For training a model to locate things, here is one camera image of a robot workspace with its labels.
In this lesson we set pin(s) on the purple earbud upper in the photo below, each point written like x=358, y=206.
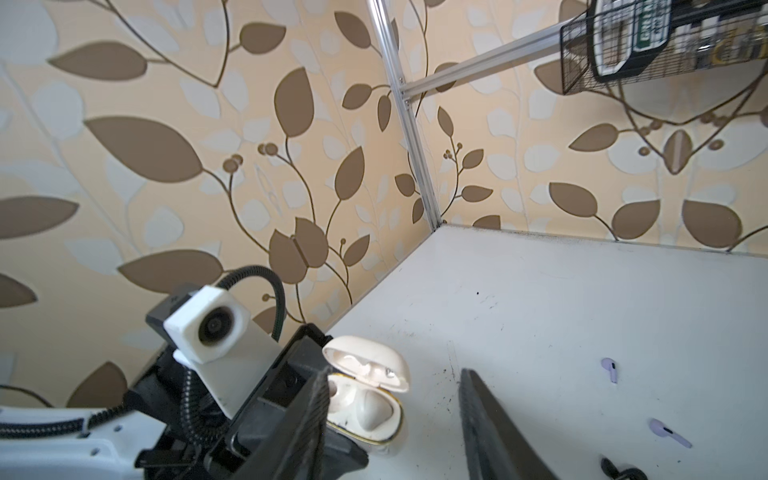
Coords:
x=610, y=366

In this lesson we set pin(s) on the purple earbud lower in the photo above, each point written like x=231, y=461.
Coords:
x=661, y=430

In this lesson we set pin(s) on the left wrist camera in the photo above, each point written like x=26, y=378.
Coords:
x=212, y=334

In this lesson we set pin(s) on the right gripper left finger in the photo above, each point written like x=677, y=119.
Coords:
x=295, y=448

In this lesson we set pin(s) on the black wire basket back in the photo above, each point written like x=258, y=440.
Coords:
x=576, y=74

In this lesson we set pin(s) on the purple earbud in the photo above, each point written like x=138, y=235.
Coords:
x=610, y=366
x=661, y=430

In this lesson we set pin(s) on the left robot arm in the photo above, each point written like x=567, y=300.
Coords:
x=95, y=445

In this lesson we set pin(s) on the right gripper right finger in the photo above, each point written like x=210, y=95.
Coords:
x=494, y=447

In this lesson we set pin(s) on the black earbud pair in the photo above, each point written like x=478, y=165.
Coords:
x=614, y=473

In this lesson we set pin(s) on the white earbud charging case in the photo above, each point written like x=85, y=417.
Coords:
x=364, y=383

